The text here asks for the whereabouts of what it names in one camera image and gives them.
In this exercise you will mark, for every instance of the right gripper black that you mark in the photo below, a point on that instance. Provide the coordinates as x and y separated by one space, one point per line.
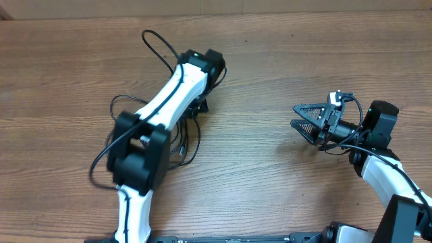
330 114

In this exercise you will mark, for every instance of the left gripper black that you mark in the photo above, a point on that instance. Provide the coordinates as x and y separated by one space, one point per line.
202 107

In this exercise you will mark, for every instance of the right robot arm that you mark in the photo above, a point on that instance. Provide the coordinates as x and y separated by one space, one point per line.
407 208

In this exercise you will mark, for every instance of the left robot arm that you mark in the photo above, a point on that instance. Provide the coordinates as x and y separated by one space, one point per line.
140 150

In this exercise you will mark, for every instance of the cardboard backdrop panel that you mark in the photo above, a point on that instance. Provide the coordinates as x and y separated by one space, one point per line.
73 9

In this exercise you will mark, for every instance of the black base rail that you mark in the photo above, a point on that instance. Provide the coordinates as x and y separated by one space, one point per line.
297 237

